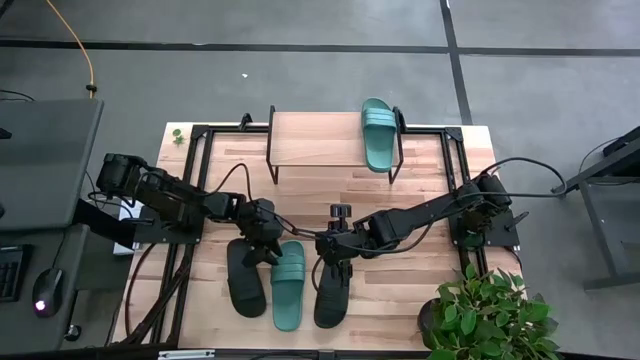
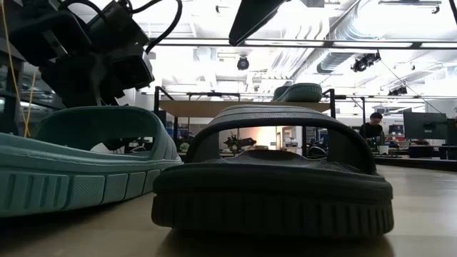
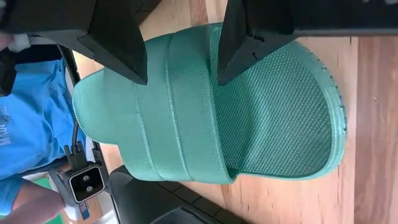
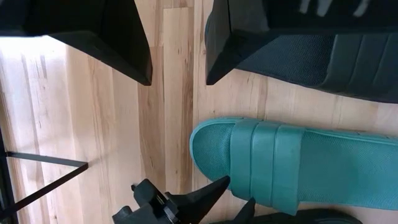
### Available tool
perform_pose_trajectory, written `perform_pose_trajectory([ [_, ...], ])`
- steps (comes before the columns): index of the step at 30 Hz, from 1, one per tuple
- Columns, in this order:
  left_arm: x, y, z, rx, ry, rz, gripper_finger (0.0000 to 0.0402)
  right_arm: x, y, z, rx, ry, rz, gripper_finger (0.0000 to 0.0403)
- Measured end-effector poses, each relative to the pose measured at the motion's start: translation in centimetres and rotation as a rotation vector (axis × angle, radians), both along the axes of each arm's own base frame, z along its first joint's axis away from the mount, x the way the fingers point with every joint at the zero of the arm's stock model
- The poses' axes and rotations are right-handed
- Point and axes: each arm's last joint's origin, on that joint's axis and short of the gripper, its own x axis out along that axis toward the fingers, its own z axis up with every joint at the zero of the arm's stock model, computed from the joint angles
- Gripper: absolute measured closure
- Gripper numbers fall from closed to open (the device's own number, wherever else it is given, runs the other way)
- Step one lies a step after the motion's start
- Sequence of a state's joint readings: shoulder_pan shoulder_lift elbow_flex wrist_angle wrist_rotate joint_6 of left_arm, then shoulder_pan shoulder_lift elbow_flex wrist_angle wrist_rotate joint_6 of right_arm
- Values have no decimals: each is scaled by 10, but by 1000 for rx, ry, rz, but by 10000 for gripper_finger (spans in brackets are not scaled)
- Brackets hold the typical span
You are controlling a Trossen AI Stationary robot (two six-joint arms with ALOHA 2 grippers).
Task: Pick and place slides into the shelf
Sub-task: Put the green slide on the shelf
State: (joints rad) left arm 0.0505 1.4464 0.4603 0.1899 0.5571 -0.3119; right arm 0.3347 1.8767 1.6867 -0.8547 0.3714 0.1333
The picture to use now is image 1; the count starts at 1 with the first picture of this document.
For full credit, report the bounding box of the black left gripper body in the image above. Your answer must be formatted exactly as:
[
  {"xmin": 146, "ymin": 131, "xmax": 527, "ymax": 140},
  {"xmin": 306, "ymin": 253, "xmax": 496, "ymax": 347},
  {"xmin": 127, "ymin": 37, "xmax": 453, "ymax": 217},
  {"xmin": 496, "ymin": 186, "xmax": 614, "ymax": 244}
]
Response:
[{"xmin": 238, "ymin": 197, "xmax": 284, "ymax": 251}]

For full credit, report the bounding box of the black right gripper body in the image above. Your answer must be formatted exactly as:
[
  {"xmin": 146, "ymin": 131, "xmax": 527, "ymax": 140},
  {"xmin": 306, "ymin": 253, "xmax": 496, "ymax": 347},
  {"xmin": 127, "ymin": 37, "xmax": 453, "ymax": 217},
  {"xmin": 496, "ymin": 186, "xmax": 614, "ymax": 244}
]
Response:
[{"xmin": 315, "ymin": 223, "xmax": 371, "ymax": 266}]

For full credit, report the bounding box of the black rubber slide sandal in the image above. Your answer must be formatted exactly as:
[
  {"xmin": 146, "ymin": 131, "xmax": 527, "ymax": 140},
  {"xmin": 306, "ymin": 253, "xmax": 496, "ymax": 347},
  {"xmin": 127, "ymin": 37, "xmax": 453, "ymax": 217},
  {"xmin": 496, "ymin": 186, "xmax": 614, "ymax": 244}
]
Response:
[
  {"xmin": 312, "ymin": 257, "xmax": 354, "ymax": 330},
  {"xmin": 225, "ymin": 237, "xmax": 268, "ymax": 319}
]

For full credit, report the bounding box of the green rubber slide sandal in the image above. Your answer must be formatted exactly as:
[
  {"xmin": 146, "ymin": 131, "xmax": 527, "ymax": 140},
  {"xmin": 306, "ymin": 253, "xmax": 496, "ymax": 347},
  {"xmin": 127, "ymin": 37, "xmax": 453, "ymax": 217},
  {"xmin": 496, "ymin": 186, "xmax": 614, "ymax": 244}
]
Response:
[
  {"xmin": 360, "ymin": 97, "xmax": 399, "ymax": 174},
  {"xmin": 269, "ymin": 239, "xmax": 307, "ymax": 333}
]

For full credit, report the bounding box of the white power box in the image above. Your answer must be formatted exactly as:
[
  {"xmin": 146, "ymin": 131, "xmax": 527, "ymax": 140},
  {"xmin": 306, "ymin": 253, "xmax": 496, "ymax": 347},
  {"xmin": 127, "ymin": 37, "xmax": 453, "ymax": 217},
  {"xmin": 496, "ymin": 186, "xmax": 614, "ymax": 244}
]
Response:
[{"xmin": 112, "ymin": 199, "xmax": 147, "ymax": 257}]

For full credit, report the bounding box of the green plant in black pot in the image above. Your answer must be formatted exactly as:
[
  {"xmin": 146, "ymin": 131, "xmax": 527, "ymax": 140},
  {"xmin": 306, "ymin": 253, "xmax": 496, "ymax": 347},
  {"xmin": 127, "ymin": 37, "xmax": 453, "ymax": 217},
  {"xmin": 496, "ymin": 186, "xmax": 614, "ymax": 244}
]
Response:
[{"xmin": 417, "ymin": 263, "xmax": 562, "ymax": 360}]

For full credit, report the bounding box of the black computer mouse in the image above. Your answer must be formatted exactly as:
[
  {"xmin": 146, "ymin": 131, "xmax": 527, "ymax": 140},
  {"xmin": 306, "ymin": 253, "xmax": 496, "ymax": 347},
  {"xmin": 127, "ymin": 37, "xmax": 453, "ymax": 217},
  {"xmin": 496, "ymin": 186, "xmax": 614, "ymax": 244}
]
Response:
[{"xmin": 31, "ymin": 267, "xmax": 65, "ymax": 319}]

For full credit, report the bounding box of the grey side desk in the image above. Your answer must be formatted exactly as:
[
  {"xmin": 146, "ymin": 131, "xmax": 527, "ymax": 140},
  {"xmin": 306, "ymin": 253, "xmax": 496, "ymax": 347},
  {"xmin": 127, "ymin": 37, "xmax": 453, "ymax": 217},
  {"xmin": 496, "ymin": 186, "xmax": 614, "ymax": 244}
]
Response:
[{"xmin": 0, "ymin": 97, "xmax": 105, "ymax": 357}]

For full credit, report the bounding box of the black keyboard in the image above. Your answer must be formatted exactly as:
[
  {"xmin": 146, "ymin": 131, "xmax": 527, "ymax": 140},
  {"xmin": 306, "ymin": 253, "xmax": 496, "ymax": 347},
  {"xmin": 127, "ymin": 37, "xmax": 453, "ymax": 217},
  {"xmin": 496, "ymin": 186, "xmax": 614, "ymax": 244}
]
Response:
[{"xmin": 0, "ymin": 243, "xmax": 34, "ymax": 304}]

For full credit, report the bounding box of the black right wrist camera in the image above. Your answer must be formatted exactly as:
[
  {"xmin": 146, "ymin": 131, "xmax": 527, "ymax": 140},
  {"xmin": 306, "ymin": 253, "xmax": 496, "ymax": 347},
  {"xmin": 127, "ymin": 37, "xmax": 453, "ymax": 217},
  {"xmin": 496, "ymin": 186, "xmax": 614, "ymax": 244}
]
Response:
[{"xmin": 328, "ymin": 203, "xmax": 353, "ymax": 232}]

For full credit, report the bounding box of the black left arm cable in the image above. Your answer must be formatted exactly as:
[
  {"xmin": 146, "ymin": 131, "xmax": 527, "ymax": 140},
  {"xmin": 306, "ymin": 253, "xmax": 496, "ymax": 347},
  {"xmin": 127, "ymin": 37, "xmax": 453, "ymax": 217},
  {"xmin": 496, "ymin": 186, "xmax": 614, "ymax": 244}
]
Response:
[{"xmin": 207, "ymin": 162, "xmax": 254, "ymax": 204}]

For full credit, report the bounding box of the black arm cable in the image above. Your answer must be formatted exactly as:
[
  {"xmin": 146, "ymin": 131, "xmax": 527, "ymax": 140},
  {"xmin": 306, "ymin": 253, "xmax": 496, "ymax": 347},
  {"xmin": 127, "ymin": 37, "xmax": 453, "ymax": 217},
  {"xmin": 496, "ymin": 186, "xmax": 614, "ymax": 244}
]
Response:
[
  {"xmin": 474, "ymin": 156, "xmax": 569, "ymax": 199},
  {"xmin": 207, "ymin": 162, "xmax": 254, "ymax": 204}
]

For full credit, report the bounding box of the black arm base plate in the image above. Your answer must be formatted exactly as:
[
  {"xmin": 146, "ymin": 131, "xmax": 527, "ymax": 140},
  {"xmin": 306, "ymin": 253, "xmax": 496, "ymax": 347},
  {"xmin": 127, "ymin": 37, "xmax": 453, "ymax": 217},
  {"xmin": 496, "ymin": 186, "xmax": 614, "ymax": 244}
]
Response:
[
  {"xmin": 451, "ymin": 208, "xmax": 521, "ymax": 250},
  {"xmin": 133, "ymin": 203, "xmax": 206, "ymax": 246}
]

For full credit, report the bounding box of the wooden shelf with black frame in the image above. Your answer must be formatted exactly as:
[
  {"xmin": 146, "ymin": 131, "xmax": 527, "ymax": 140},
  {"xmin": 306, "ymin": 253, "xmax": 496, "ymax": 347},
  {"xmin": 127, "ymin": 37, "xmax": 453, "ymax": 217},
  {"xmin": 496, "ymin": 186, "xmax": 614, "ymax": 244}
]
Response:
[{"xmin": 265, "ymin": 103, "xmax": 408, "ymax": 186}]

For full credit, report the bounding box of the black metal table frame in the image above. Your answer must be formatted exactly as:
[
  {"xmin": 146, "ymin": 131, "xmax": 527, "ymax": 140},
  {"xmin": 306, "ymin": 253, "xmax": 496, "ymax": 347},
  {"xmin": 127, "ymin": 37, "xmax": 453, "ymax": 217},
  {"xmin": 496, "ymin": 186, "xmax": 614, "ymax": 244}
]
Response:
[{"xmin": 105, "ymin": 122, "xmax": 524, "ymax": 351}]

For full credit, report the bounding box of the silver metal bracket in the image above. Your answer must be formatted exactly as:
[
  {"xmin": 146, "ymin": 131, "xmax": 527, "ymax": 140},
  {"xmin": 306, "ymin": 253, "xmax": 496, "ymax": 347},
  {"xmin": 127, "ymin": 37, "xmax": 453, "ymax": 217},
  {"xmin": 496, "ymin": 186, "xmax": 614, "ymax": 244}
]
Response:
[{"xmin": 157, "ymin": 349, "xmax": 217, "ymax": 360}]

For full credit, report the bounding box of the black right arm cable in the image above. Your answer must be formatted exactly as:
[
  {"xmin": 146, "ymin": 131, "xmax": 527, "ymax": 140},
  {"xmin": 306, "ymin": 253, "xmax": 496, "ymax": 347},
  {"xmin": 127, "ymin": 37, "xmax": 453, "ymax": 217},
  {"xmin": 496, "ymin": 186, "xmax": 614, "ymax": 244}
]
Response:
[{"xmin": 474, "ymin": 156, "xmax": 569, "ymax": 199}]

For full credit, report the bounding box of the yellow cable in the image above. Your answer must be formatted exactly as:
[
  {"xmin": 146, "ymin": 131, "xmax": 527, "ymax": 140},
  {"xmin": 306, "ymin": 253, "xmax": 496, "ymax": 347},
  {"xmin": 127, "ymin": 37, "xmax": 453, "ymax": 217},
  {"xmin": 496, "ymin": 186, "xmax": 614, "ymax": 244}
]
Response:
[{"xmin": 46, "ymin": 0, "xmax": 97, "ymax": 100}]

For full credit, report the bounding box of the black side desk frame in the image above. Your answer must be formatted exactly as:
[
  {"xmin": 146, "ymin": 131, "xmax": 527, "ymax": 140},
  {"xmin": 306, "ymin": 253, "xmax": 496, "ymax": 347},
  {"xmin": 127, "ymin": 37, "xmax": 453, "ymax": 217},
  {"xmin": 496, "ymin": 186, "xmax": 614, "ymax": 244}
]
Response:
[{"xmin": 551, "ymin": 124, "xmax": 640, "ymax": 292}]

